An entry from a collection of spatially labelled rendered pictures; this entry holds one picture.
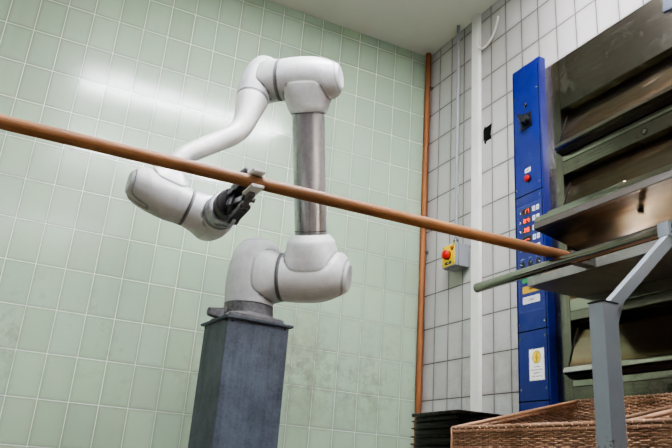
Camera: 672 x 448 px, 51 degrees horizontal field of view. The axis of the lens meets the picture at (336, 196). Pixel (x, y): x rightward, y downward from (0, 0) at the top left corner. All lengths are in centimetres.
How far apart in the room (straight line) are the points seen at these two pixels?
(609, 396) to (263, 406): 104
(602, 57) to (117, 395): 206
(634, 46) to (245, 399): 167
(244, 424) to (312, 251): 53
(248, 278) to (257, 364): 26
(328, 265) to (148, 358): 88
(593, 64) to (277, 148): 132
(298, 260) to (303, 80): 54
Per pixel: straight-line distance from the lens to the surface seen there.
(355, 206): 171
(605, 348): 152
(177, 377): 274
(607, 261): 210
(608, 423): 150
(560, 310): 252
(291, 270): 217
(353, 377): 300
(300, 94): 217
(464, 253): 297
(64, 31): 307
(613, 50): 265
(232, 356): 213
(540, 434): 180
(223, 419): 211
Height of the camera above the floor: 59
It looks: 21 degrees up
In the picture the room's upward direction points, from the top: 4 degrees clockwise
